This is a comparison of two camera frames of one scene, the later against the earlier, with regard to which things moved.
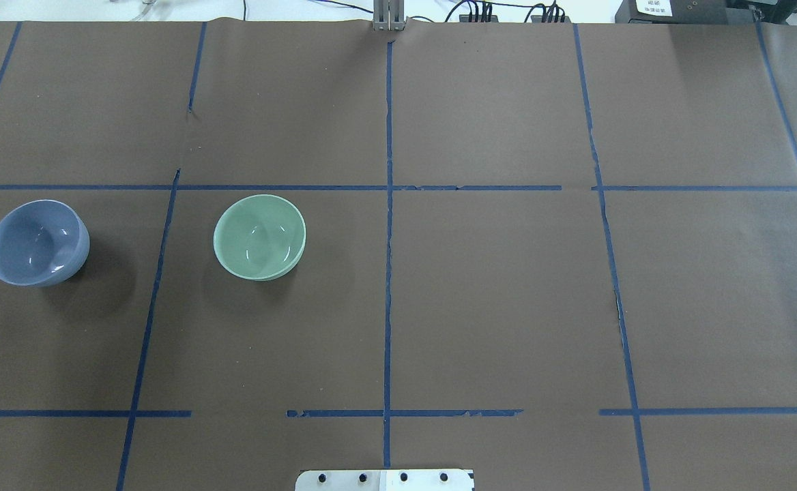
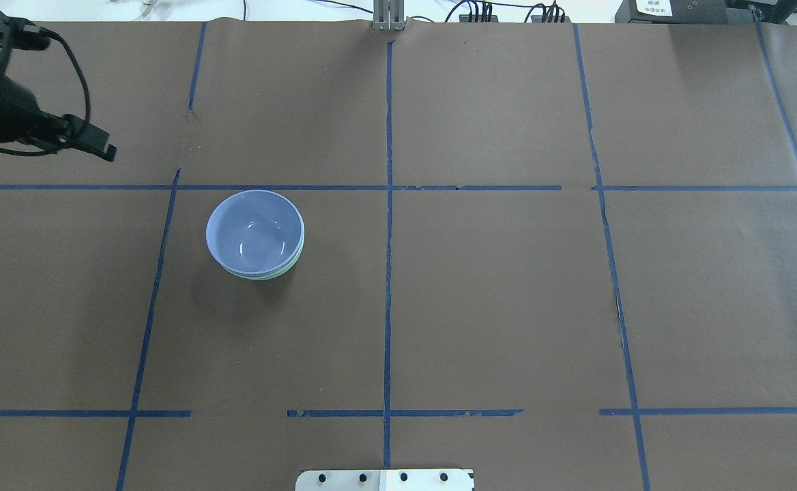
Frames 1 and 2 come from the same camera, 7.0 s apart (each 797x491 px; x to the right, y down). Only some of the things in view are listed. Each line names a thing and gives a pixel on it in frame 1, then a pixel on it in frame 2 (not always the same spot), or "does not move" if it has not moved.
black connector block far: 465,18 does not move
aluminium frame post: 389,15 does not move
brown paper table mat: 567,256 does not move
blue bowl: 43,243 -> 255,231
